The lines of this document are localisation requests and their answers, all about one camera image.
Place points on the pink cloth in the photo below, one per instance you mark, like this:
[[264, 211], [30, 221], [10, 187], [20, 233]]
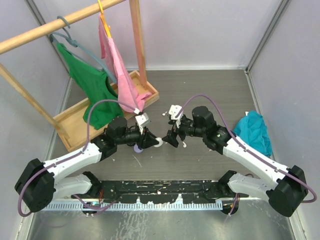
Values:
[[127, 91]]

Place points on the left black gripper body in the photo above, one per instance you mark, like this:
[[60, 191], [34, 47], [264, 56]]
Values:
[[134, 135]]

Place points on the wooden clothes rack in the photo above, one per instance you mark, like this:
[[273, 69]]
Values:
[[69, 124]]

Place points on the white round charging case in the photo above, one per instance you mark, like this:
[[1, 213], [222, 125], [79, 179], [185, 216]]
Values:
[[159, 142]]

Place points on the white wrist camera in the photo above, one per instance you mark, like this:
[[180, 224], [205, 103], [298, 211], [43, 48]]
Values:
[[142, 121], [175, 114]]

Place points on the green shirt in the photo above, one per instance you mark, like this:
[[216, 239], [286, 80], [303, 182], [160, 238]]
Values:
[[96, 87]]

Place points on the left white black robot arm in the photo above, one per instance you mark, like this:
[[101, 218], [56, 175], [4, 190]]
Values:
[[42, 182]]

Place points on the teal cloth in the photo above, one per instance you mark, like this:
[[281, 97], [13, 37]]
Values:
[[253, 131]]

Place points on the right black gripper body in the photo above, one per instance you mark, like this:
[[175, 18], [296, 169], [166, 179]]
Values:
[[186, 128]]

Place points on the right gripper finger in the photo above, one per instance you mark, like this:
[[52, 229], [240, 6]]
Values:
[[172, 140], [173, 129]]

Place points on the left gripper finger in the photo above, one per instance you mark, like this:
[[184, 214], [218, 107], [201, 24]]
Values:
[[149, 143], [149, 137]]

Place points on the yellow hanger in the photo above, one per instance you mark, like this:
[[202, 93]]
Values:
[[102, 17]]

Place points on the blue-grey hanger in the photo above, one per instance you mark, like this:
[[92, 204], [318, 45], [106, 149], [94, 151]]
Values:
[[76, 44]]

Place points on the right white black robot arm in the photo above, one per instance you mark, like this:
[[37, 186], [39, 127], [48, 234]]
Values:
[[284, 188]]

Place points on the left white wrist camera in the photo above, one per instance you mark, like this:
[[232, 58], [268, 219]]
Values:
[[142, 121]]

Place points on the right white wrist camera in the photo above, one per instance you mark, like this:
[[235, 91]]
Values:
[[175, 114]]

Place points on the white slotted cable duct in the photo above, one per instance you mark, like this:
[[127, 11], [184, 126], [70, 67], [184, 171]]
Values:
[[178, 205]]

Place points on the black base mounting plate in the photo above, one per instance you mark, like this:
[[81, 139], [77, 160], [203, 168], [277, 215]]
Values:
[[164, 191]]

